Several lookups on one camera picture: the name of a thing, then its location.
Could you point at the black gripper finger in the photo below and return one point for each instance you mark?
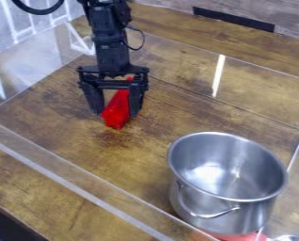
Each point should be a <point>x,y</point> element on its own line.
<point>95,97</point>
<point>137,92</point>

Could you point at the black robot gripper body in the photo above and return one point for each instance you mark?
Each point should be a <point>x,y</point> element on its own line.
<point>114,71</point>

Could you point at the red plastic block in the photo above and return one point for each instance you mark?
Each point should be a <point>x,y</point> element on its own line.
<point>117,111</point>

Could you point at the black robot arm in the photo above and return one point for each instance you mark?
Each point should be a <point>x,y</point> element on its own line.
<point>109,18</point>

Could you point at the silver metal pot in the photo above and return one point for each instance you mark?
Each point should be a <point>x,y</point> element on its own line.
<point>227,179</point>

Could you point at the red object under pot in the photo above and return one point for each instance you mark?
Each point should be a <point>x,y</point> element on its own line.
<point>241,237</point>

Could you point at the silver metal object corner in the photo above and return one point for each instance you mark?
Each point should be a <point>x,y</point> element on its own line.
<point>285,237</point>

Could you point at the clear acrylic front barrier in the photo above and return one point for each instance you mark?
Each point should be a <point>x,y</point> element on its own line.
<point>139,213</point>

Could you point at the clear acrylic triangle bracket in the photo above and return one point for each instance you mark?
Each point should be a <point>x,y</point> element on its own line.
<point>83,45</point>

